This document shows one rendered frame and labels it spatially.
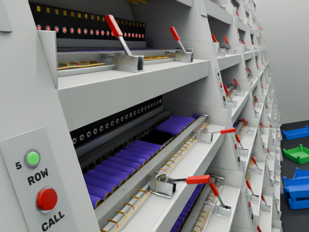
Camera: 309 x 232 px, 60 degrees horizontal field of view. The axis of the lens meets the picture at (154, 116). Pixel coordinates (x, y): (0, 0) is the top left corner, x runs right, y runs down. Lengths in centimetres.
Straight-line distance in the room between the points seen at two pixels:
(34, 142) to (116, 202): 18
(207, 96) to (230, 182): 27
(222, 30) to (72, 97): 130
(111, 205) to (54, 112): 17
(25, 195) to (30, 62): 11
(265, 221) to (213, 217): 74
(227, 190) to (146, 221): 51
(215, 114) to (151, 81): 42
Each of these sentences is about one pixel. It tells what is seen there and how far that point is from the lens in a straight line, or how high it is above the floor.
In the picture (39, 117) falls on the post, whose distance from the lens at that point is 24.
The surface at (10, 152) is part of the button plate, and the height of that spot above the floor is 111.
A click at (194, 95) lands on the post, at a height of 106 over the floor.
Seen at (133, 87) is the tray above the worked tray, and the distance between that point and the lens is 38.
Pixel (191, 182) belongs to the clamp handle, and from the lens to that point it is 42.
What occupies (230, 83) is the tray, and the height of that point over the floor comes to 102.
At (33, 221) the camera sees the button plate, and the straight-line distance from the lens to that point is 23.
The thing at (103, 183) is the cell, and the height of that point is 101.
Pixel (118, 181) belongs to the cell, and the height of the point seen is 100.
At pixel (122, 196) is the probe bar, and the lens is 39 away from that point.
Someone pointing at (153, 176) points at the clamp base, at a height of 99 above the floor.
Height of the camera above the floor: 113
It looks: 7 degrees down
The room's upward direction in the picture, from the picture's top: 15 degrees counter-clockwise
